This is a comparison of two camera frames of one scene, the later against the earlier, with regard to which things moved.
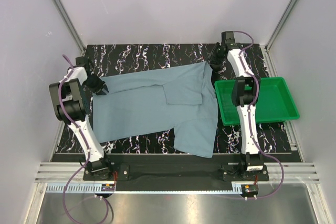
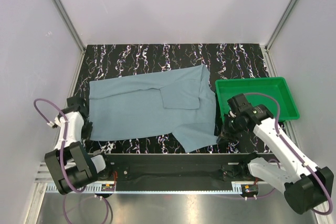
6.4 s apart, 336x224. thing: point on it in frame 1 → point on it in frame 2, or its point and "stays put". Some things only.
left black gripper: x=98 y=87 → x=86 y=135
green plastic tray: x=275 y=102 stays put
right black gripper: x=212 y=56 → x=226 y=135
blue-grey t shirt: x=182 y=98 stays put
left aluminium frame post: x=62 y=10 stays put
